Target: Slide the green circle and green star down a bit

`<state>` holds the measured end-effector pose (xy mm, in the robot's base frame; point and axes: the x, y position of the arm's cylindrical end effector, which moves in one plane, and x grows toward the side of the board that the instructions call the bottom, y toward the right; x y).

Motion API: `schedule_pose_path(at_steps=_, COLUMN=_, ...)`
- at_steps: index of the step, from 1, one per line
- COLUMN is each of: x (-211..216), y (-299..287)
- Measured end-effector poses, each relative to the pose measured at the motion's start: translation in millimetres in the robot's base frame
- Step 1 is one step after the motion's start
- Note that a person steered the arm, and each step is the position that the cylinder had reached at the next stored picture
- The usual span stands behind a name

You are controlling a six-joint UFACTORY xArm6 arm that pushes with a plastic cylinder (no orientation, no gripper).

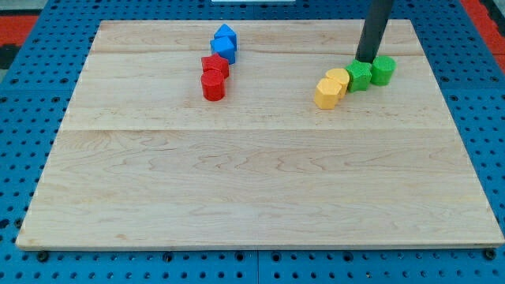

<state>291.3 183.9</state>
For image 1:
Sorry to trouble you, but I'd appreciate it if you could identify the green star block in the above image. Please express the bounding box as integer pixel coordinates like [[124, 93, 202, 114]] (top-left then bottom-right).
[[345, 59, 372, 92]]

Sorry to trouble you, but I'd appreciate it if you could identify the red cylinder block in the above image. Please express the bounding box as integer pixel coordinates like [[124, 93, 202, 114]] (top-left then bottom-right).
[[200, 69, 226, 101]]

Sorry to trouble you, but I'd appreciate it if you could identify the yellow hexagon block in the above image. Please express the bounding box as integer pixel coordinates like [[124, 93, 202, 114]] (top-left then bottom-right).
[[313, 78, 342, 110]]

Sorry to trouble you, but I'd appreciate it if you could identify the green cylinder block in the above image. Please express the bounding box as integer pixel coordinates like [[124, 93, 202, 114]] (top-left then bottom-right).
[[371, 55, 397, 86]]

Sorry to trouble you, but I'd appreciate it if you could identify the yellow heart block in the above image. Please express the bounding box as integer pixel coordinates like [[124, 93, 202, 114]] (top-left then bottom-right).
[[325, 69, 350, 99]]

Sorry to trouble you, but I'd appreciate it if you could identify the blue triangle block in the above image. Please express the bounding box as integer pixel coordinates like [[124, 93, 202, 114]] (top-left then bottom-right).
[[214, 24, 238, 50]]

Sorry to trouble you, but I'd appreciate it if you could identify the light wooden board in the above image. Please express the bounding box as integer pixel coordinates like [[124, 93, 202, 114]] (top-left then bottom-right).
[[17, 20, 504, 251]]

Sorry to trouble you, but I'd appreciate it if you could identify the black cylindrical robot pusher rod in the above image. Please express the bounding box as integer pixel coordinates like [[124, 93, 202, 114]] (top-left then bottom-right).
[[355, 0, 395, 63]]

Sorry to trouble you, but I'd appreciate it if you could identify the blue cube block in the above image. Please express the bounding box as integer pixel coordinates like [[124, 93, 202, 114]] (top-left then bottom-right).
[[210, 35, 237, 65]]

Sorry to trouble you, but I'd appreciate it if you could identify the red star block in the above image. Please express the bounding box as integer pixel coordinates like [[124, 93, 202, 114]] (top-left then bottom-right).
[[201, 53, 230, 79]]

